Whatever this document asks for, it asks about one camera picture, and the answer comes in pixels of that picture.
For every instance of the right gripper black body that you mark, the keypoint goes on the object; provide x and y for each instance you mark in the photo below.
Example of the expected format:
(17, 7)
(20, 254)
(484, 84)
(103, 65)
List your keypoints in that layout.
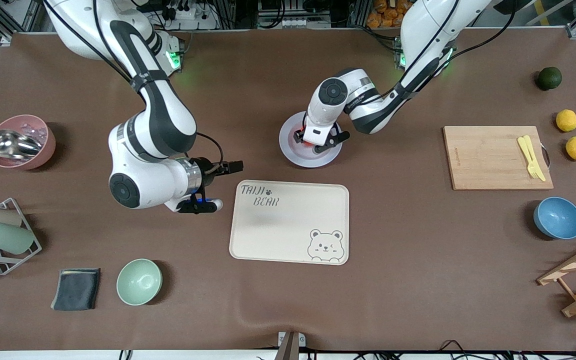
(208, 168)

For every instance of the orange fruit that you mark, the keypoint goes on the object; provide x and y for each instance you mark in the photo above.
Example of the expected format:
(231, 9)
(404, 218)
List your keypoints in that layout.
(309, 144)

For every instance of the pale blue round plate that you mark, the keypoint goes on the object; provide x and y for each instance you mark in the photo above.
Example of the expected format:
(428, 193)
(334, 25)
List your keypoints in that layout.
(293, 155)

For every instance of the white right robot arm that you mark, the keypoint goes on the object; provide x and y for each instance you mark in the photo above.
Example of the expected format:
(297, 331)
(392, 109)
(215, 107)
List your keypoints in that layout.
(163, 110)

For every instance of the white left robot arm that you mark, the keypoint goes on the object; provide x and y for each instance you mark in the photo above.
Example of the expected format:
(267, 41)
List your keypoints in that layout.
(418, 30)

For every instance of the cream bear print tray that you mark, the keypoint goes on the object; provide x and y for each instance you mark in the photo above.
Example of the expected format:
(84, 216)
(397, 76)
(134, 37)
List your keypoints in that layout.
(288, 225)

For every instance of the long white power strip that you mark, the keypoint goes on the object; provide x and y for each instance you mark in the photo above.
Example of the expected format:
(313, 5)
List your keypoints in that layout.
(293, 22)

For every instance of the pale green bowl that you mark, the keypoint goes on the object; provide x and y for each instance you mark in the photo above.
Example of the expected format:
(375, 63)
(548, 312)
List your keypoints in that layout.
(139, 282)

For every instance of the bag of oranges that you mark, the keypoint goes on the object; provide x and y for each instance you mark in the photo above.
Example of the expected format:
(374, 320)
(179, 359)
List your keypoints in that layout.
(383, 15)

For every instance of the white power strip with plugs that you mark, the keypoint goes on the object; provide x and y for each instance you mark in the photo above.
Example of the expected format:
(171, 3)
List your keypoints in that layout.
(203, 22)

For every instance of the pink bowl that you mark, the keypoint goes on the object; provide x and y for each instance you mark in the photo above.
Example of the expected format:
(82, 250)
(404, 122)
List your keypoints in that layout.
(45, 150)

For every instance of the dark grey folded cloth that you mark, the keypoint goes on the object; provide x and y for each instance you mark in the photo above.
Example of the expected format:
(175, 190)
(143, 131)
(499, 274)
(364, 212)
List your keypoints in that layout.
(75, 290)

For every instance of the wooden cutting board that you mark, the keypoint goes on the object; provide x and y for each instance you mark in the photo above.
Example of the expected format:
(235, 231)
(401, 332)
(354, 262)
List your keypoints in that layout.
(488, 160)

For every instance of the mint green cup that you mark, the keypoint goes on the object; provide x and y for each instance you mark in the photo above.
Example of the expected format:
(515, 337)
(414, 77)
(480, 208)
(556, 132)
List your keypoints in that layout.
(8, 237)

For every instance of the yellow plastic fork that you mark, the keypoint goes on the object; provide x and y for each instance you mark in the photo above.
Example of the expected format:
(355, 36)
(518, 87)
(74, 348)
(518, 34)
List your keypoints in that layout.
(527, 156)

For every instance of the yellow plastic knife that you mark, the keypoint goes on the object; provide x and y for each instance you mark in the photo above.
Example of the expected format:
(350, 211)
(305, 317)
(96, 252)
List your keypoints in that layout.
(534, 157)

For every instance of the green lime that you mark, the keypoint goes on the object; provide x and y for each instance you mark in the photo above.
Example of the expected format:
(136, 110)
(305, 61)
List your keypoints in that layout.
(549, 78)

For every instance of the blue bowl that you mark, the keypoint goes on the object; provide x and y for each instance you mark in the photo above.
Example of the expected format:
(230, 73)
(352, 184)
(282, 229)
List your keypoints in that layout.
(559, 218)

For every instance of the metal table clamp bracket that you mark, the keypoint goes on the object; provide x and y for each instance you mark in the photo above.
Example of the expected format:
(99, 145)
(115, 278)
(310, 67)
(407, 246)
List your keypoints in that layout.
(290, 345)

